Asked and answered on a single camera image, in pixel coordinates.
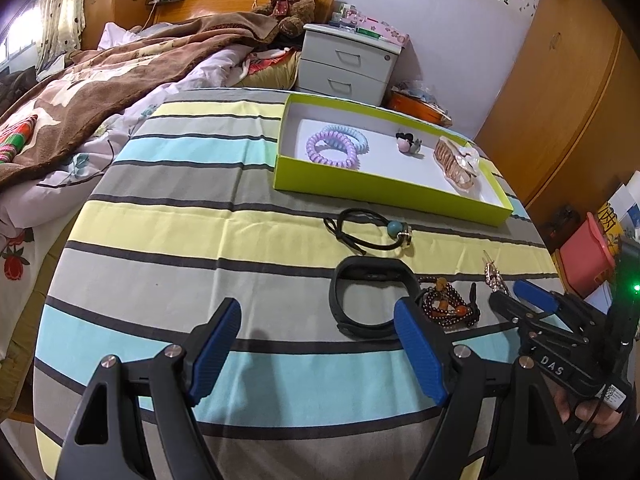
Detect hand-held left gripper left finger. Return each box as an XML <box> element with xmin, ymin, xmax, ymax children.
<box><xmin>54</xmin><ymin>297</ymin><xmax>243</xmax><ymax>480</ymax></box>

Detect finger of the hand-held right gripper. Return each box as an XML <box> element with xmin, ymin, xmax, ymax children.
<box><xmin>488</xmin><ymin>290</ymin><xmax>538</xmax><ymax>341</ymax></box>
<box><xmin>514</xmin><ymin>280</ymin><xmax>601</xmax><ymax>333</ymax></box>

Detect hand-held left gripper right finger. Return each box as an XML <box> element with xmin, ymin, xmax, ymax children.
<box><xmin>394</xmin><ymin>297</ymin><xmax>580</xmax><ymax>480</ymax></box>

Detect rhinestone hair clip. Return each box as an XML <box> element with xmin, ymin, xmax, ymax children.
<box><xmin>481</xmin><ymin>251</ymin><xmax>511</xmax><ymax>295</ymax></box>

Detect black smart band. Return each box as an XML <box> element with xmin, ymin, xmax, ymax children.
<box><xmin>328</xmin><ymin>256</ymin><xmax>422</xmax><ymax>338</ymax></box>

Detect clear white claw clip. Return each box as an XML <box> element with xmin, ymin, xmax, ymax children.
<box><xmin>452</xmin><ymin>142</ymin><xmax>482</xmax><ymax>173</ymax></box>

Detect rose gold claw clip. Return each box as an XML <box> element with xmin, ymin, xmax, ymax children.
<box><xmin>432</xmin><ymin>136</ymin><xmax>478</xmax><ymax>193</ymax></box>

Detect green shallow cardboard box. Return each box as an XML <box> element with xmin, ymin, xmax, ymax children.
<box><xmin>272</xmin><ymin>92</ymin><xmax>515</xmax><ymax>228</ymax></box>

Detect small black hair clip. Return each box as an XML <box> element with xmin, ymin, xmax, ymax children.
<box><xmin>395</xmin><ymin>130</ymin><xmax>423</xmax><ymax>153</ymax></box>

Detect blue spiral hair tie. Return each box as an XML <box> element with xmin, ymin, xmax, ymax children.
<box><xmin>320</xmin><ymin>122</ymin><xmax>370</xmax><ymax>157</ymax></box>

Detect purple spiral hair tie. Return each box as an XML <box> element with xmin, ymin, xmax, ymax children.
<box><xmin>306</xmin><ymin>129</ymin><xmax>362</xmax><ymax>170</ymax></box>

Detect person's right forearm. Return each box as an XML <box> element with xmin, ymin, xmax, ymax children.
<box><xmin>570</xmin><ymin>407</ymin><xmax>640</xmax><ymax>480</ymax></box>

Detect person's right hand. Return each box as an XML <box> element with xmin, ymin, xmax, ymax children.
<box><xmin>554</xmin><ymin>387</ymin><xmax>623</xmax><ymax>436</ymax></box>

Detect pink plastic bucket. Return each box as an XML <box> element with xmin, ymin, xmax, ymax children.
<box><xmin>557</xmin><ymin>211</ymin><xmax>617</xmax><ymax>301</ymax></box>

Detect black and red tool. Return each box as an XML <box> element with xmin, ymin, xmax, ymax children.
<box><xmin>547</xmin><ymin>202</ymin><xmax>581</xmax><ymax>251</ymax></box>

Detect yellow printed carton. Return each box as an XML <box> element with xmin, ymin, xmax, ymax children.
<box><xmin>597</xmin><ymin>200</ymin><xmax>631</xmax><ymax>241</ymax></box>

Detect white cardboard boxes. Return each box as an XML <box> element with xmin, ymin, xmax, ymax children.
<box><xmin>610</xmin><ymin>170</ymin><xmax>640</xmax><ymax>231</ymax></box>

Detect striped tablecloth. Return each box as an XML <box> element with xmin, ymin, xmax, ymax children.
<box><xmin>32</xmin><ymin>87</ymin><xmax>566</xmax><ymax>480</ymax></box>

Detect large wooden wardrobe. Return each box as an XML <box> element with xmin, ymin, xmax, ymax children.
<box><xmin>472</xmin><ymin>0</ymin><xmax>640</xmax><ymax>221</ymax></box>

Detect orange box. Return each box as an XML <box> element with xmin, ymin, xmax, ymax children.
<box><xmin>387</xmin><ymin>90</ymin><xmax>453</xmax><ymax>126</ymax></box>

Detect red and gold pillow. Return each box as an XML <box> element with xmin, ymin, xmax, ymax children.
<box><xmin>235</xmin><ymin>50</ymin><xmax>303</xmax><ymax>92</ymax></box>

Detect grey nightstand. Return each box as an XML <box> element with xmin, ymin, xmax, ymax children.
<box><xmin>298</xmin><ymin>22</ymin><xmax>405</xmax><ymax>107</ymax></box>

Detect green red plaid cloth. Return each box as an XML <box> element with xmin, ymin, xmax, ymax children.
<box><xmin>0</xmin><ymin>114</ymin><xmax>40</xmax><ymax>166</ymax></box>

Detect brown blanket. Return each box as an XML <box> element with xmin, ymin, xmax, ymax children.
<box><xmin>0</xmin><ymin>10</ymin><xmax>283</xmax><ymax>188</ymax></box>

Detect pink floral box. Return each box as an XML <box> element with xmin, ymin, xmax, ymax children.
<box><xmin>356</xmin><ymin>14</ymin><xmax>411</xmax><ymax>46</ymax></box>

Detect small clear containers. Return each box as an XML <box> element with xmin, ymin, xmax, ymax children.
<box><xmin>330</xmin><ymin>2</ymin><xmax>361</xmax><ymax>28</ymax></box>

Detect patterned curtain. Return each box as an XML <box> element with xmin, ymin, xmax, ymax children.
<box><xmin>35</xmin><ymin>0</ymin><xmax>88</xmax><ymax>68</ymax></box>

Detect brown bead bracelet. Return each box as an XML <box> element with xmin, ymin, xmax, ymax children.
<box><xmin>419</xmin><ymin>276</ymin><xmax>482</xmax><ymax>331</ymax></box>

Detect black hair tie with pendant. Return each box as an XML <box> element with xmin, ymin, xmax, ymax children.
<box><xmin>322</xmin><ymin>208</ymin><xmax>413</xmax><ymax>256</ymax></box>

